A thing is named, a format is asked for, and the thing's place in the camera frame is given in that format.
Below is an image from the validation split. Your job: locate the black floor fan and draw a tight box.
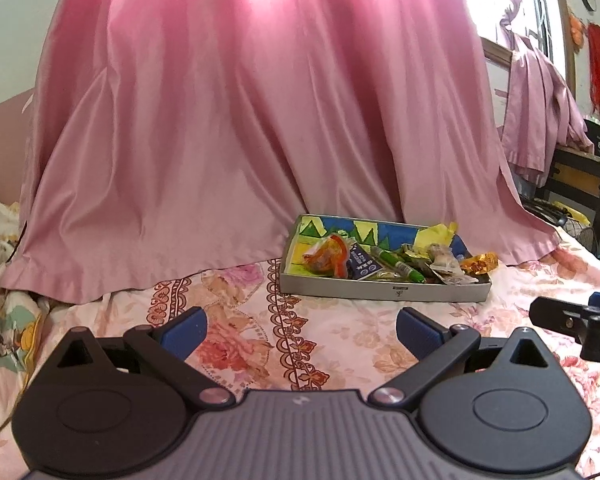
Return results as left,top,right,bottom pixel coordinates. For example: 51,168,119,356
560,212,598,253

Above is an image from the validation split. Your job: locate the gold orange snack wrapper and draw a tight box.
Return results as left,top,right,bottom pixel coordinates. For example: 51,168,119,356
459,253,499,277

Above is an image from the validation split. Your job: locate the orange snack packet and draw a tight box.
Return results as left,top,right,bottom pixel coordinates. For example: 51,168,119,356
301,232,357,277

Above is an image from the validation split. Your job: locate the black desk with yellow drawers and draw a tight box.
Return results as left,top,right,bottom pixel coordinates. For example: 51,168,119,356
542,145,600,261

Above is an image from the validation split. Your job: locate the tied pink window curtain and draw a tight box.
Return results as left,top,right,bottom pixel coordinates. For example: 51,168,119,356
497,0,588,188

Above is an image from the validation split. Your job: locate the cartoon print pillow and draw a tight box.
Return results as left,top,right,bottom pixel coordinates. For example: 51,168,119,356
0,290,48,376

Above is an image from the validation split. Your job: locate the yellow green snack packet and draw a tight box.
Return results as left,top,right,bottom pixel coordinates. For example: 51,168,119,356
399,242,433,267

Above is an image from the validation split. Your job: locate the blue snack packet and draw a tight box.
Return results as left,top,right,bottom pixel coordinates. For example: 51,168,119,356
346,241,382,281

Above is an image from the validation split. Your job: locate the grey tray with painted lining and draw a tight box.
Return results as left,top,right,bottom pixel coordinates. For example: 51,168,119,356
279,214,493,303

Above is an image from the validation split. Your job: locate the large pink curtain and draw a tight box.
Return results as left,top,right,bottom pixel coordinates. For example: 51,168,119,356
0,0,576,306

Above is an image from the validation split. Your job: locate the crumpled yellow paper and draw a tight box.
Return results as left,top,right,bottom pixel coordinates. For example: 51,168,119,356
414,221,460,252

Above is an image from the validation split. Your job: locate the green white snack packet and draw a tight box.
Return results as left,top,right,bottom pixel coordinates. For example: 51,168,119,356
369,245,427,283

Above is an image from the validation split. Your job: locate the orange hanging decoration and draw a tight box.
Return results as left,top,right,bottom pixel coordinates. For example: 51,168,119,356
569,12,587,51

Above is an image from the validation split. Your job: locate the yellow object under desk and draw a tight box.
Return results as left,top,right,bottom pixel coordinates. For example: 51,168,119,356
552,202,592,226

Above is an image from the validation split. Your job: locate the window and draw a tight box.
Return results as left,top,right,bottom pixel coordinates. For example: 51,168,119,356
480,0,576,91

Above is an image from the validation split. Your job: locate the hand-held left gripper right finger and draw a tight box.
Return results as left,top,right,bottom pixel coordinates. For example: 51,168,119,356
369,307,563,407

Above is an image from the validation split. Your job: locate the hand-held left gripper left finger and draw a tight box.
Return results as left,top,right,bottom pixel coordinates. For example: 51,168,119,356
45,306,236,407

